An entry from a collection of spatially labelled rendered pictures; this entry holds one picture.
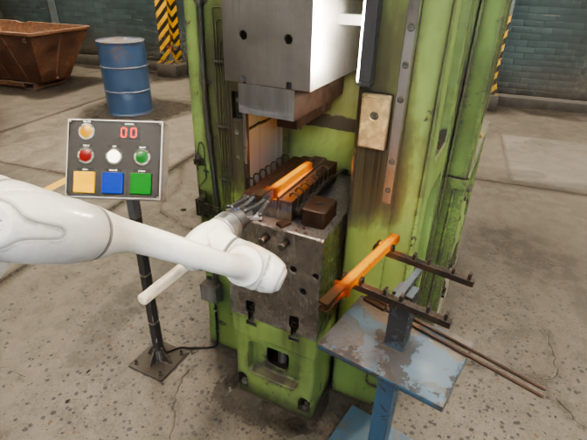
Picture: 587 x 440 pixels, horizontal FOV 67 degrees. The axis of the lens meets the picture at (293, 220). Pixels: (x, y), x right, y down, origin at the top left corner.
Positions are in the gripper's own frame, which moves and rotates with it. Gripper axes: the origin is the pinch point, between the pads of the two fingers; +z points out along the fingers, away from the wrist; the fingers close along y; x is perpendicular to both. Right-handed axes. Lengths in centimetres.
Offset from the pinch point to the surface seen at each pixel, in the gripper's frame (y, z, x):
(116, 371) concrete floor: -72, -18, -101
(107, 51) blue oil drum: -379, 291, -25
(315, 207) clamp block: 15.3, 8.0, -3.9
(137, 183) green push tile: -44.7, -11.2, -0.6
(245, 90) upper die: -9.3, 5.6, 32.6
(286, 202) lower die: 5.7, 5.2, -3.0
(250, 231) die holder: -5.5, -0.8, -14.8
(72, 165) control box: -67, -18, 4
